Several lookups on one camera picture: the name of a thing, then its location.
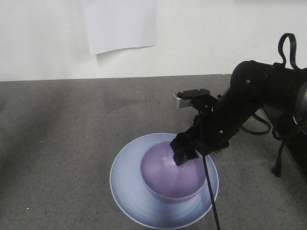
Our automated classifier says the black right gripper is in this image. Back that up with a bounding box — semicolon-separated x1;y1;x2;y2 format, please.
170;95;248;166

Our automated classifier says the purple plastic bowl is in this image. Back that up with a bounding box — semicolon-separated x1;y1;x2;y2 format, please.
140;142;206;203

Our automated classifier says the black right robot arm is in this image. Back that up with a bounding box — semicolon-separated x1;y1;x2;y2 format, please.
170;61;307;166

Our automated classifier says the light blue plate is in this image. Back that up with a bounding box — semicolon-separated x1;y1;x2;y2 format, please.
110;133;219;230

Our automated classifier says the black gas cooktop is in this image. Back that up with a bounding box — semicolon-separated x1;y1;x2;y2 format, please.
263;106;307;182

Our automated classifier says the white paper sheet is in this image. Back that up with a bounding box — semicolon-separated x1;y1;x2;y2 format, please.
82;0;158;55

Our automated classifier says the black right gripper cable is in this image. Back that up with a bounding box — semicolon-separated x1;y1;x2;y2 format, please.
199;148;221;230

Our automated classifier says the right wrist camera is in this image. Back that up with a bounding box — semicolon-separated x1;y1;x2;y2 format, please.
174;89;211;108

